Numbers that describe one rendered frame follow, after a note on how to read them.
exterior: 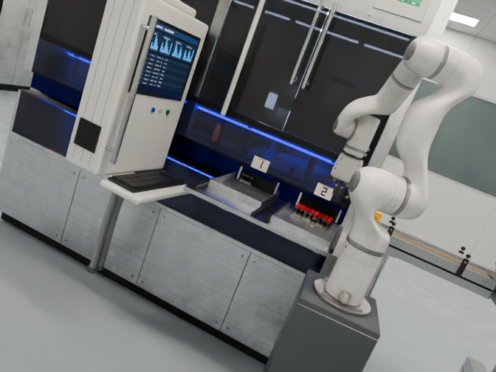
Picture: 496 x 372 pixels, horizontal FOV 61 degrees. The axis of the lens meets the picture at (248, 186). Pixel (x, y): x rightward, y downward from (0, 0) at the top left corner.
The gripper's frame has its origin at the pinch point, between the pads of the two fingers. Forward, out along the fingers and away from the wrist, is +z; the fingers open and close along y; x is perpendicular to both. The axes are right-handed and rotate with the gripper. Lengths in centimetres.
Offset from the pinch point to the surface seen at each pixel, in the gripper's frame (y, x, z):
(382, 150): -9.9, -34.8, -19.4
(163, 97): 88, -9, -7
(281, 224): 15.0, 2.4, 20.6
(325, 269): -9, -35, 43
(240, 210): 32.7, 4.1, 22.4
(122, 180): 80, 18, 28
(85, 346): 76, 15, 110
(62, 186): 148, -34, 68
